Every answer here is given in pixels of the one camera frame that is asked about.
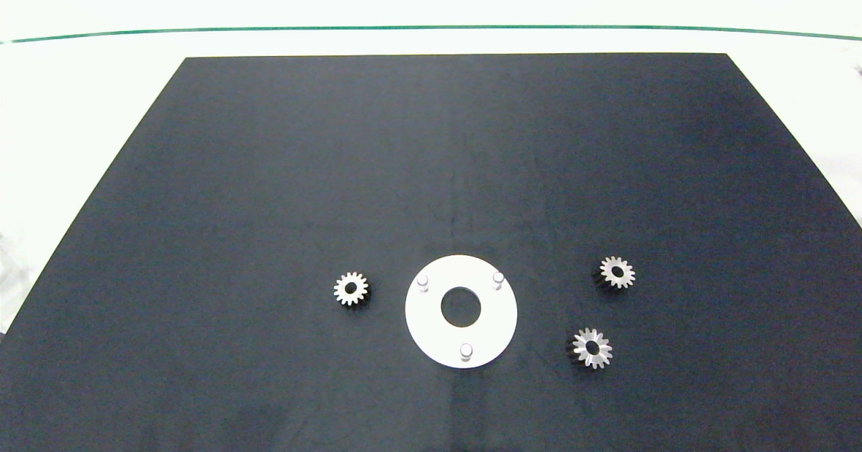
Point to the dark rectangular work mat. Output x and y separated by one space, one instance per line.
337 169

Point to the small steel spur gear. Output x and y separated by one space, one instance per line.
625 273
601 351
343 290

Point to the round white pinned plate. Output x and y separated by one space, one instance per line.
431 331

